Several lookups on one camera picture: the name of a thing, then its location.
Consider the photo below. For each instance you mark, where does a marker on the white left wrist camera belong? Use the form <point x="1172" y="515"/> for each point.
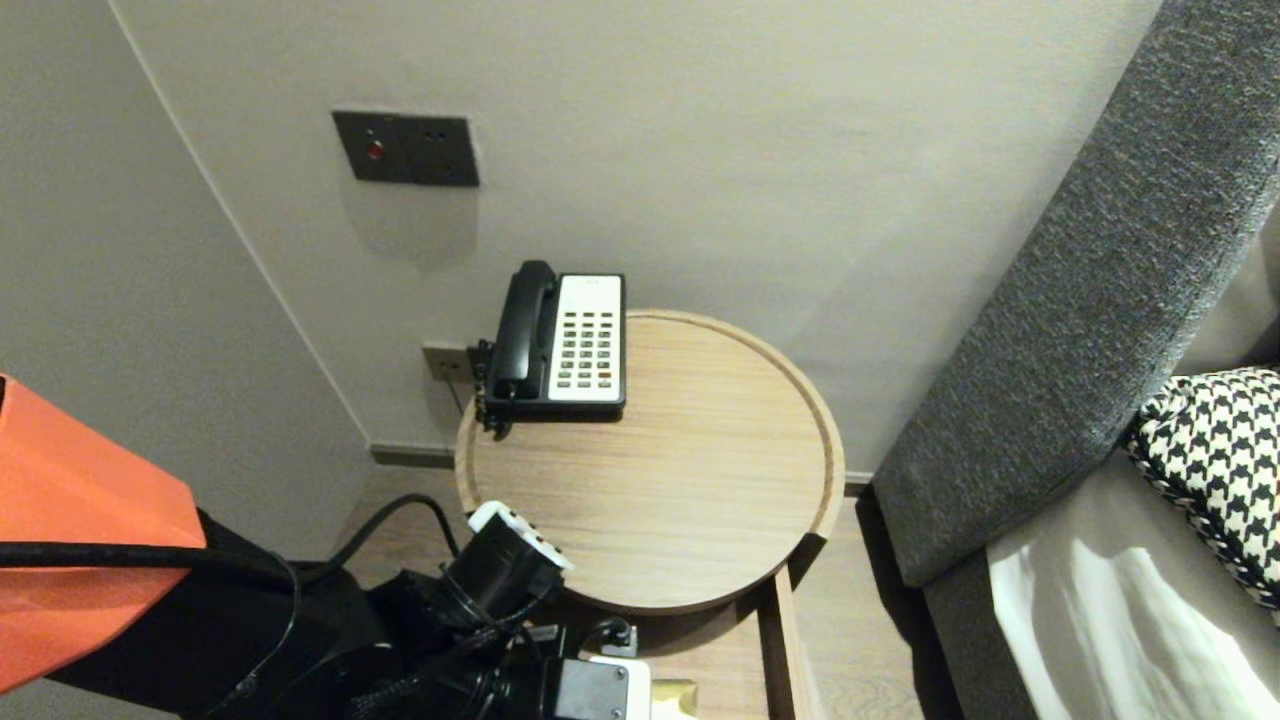
<point x="640" y="690"/>

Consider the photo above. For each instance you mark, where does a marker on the white and gold tissue pack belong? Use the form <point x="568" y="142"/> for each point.
<point x="675" y="698"/>

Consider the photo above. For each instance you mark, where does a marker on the white bed sheet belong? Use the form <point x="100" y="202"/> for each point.
<point x="1100" y="620"/>

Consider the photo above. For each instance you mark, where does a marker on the black and white desk telephone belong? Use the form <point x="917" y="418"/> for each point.
<point x="590" y="340"/>

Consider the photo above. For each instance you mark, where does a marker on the grey wall socket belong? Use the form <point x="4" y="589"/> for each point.
<point x="440" y="362"/>

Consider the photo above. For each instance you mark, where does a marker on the black telephone handset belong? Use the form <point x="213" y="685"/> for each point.
<point x="525" y="330"/>

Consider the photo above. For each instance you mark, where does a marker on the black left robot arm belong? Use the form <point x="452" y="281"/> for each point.
<point x="200" y="630"/>

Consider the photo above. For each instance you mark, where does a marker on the round wooden side table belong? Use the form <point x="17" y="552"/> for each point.
<point x="650" y="450"/>

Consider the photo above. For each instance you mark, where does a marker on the wooden table drawer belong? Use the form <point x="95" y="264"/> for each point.
<point x="780" y="650"/>

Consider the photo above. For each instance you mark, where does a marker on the black white houndstooth pillow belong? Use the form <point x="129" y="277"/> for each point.
<point x="1210" y="450"/>

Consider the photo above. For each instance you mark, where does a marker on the dark wall switch panel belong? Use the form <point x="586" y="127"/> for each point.
<point x="410" y="150"/>

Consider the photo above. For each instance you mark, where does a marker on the grey fabric bed headboard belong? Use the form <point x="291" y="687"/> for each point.
<point x="1080" y="320"/>

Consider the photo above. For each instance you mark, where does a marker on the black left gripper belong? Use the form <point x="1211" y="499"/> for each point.
<point x="585" y="690"/>

